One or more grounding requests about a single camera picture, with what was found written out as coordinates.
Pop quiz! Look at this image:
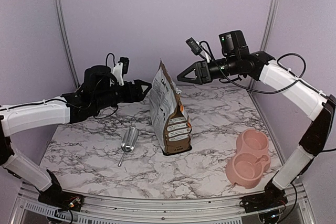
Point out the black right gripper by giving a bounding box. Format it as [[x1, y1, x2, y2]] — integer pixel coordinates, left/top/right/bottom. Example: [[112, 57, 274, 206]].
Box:
[[177, 54, 239, 84]]

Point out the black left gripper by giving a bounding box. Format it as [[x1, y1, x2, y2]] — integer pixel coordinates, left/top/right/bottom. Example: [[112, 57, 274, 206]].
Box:
[[93, 79, 152, 111]]

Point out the brown white dog food bag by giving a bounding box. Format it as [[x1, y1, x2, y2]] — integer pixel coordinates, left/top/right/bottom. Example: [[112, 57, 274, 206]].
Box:
[[149, 62, 192, 156]]

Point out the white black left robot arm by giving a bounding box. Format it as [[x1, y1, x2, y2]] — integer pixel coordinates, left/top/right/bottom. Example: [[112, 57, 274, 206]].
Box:
[[1, 63, 151, 211]]

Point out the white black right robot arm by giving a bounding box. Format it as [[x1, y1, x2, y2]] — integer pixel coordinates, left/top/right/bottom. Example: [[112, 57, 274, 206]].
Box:
[[177, 30, 335, 212]]

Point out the pink double pet bowl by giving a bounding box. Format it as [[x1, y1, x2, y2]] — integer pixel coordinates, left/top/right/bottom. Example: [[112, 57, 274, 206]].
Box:
[[226, 129, 271, 189]]

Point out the silver metal scoop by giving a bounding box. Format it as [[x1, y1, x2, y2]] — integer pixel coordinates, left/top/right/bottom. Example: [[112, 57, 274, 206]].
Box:
[[118, 127, 139, 167]]

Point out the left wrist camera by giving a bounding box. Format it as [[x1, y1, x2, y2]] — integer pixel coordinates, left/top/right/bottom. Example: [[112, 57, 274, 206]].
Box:
[[112, 57, 130, 86]]

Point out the right aluminium frame post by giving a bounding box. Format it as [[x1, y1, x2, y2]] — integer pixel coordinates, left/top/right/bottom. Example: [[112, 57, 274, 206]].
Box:
[[260, 0, 279, 51]]

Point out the aluminium frame post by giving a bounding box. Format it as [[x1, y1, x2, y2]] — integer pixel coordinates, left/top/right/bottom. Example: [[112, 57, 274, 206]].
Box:
[[54, 0, 80, 88], [260, 0, 279, 51]]

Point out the left aluminium frame post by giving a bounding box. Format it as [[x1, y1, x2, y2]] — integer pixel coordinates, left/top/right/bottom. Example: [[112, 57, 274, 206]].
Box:
[[54, 0, 80, 88]]

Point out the front aluminium frame rail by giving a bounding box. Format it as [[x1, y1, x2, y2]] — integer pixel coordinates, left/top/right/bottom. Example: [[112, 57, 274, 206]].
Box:
[[9, 184, 315, 223]]

